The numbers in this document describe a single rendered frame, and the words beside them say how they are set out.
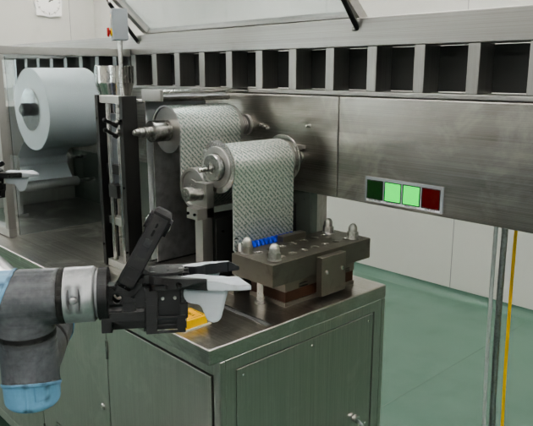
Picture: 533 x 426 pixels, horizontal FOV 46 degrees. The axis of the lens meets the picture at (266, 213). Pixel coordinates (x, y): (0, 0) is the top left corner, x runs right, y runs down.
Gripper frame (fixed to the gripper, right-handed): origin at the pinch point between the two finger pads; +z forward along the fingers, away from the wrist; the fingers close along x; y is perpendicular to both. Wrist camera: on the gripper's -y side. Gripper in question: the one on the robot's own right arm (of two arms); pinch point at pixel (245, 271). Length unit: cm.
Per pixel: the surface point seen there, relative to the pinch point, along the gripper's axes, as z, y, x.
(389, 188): 49, -7, -80
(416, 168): 54, -12, -73
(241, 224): 9, 2, -88
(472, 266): 187, 58, -304
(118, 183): -26, -9, -114
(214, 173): 2, -12, -87
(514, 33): 68, -43, -49
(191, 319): -6, 23, -65
